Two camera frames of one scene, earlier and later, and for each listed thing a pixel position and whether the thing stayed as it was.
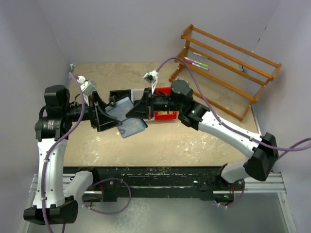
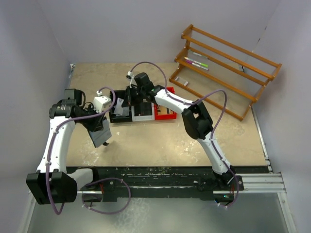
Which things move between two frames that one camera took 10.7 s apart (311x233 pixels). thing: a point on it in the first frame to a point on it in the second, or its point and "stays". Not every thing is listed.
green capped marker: x=201 y=64 stays
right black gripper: x=144 y=108 to x=129 y=100
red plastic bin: x=164 y=115 stays
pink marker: x=197 y=65 stays
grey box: x=119 y=110 to x=99 y=137
